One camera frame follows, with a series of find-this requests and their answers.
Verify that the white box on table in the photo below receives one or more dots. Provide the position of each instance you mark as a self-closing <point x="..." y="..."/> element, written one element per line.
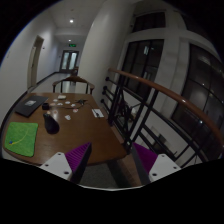
<point x="61" y="97"/>

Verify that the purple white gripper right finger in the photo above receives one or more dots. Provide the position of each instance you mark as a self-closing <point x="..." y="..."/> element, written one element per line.
<point x="150" y="166"/>

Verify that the small black box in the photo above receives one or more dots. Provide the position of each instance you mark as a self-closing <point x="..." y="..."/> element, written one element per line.
<point x="45" y="106"/>

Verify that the white notepad with pen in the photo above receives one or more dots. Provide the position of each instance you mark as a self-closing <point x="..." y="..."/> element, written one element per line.
<point x="97" y="113"/>

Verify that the white card near mouse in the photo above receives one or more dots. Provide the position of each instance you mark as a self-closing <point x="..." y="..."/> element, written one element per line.
<point x="67" y="117"/>

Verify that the double door at corridor end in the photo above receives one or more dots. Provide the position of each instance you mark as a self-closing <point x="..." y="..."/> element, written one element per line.
<point x="68" y="60"/>

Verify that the green exit sign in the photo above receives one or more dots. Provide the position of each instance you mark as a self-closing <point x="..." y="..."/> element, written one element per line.
<point x="72" y="45"/>

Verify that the green mouse pad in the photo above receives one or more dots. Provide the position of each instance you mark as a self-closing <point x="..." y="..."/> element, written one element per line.
<point x="20" y="138"/>

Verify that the black laptop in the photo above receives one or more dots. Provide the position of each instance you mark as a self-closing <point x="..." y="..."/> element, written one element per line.
<point x="28" y="106"/>

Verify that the side door in corridor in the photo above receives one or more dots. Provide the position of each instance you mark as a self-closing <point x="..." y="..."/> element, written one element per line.
<point x="33" y="61"/>

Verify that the wooden chair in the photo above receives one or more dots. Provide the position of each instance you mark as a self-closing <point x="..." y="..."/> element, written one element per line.
<point x="74" y="79"/>

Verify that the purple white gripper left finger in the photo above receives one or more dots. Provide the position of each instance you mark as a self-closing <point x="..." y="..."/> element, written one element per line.
<point x="70" y="165"/>

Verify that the wooden handrail with black railing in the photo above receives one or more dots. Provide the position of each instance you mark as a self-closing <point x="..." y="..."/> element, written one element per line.
<point x="160" y="119"/>

